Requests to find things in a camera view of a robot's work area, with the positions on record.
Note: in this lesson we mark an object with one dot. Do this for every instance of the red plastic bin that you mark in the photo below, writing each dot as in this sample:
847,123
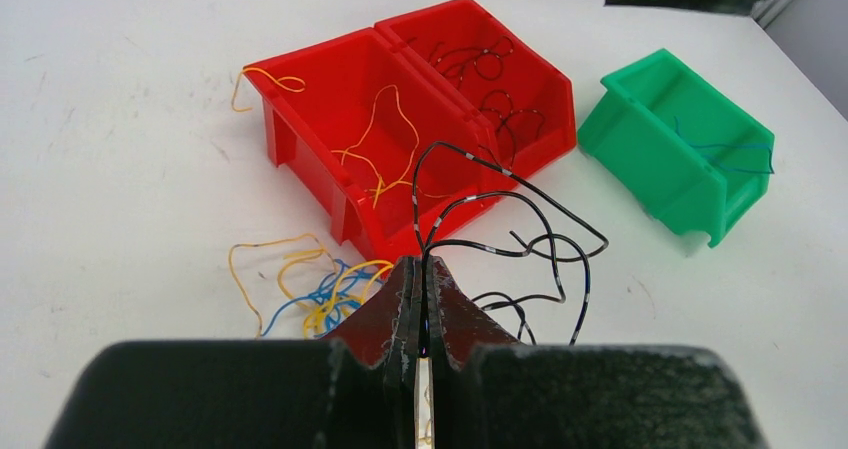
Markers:
386,125

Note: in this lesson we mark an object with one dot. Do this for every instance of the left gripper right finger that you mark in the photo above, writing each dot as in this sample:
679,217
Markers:
492,391

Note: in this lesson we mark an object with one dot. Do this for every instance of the green plastic bin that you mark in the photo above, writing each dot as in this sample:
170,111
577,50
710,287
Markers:
691,157

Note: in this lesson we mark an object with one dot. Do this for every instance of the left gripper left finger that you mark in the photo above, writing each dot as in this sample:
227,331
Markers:
353,388

